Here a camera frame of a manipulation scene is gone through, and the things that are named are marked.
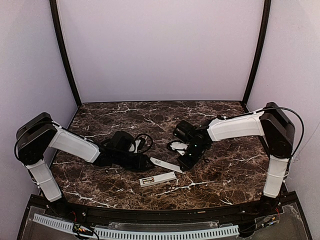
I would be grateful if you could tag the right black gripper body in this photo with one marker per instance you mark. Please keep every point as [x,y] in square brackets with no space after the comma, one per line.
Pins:
[187,160]

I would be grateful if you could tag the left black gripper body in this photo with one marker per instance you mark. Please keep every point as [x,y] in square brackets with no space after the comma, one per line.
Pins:
[139,162]

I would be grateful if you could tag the white battery cover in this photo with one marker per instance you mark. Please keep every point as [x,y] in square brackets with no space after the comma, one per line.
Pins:
[166,165]

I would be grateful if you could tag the small AAA battery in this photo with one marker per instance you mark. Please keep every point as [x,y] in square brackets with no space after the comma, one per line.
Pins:
[147,179]

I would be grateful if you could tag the white remote control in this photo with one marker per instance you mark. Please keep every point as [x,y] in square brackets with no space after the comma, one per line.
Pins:
[158,179]

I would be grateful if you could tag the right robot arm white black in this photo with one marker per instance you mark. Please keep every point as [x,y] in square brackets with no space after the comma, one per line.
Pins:
[269,122]

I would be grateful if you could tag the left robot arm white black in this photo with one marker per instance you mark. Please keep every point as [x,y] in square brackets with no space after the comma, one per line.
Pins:
[41,133]

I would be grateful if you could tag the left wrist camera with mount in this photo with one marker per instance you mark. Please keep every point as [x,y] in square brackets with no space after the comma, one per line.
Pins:
[139,146]

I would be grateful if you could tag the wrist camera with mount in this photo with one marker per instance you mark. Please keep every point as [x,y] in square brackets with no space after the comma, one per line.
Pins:
[177,146]
[139,146]

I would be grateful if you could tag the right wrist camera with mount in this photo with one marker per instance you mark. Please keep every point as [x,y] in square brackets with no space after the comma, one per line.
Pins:
[177,146]

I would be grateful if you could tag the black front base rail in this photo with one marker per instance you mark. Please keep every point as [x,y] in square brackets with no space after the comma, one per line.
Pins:
[248,216]

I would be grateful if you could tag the grey slotted cable duct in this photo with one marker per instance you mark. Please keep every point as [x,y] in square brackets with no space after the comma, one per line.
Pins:
[127,231]

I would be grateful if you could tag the black right frame post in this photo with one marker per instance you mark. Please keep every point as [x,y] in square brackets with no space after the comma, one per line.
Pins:
[258,51]

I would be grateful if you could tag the black frame post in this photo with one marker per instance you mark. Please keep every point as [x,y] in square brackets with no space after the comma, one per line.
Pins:
[63,52]
[258,51]

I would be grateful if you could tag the black left frame post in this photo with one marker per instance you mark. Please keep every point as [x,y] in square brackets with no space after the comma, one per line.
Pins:
[63,52]

